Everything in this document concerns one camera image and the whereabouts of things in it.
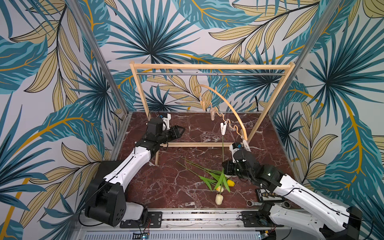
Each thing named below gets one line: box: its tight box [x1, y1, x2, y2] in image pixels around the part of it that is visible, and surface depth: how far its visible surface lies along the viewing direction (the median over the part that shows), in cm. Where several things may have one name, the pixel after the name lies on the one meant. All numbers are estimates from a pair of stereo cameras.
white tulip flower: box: [215, 135, 224, 205], surface depth 72 cm
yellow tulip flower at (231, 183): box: [227, 179, 236, 187], surface depth 86 cm
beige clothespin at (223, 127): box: [220, 121, 227, 136], surface depth 71 cm
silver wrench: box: [246, 200, 265, 207], surface depth 80 cm
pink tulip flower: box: [175, 160, 217, 187], surface depth 88 cm
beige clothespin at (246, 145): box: [242, 139, 252, 153], surface depth 62 cm
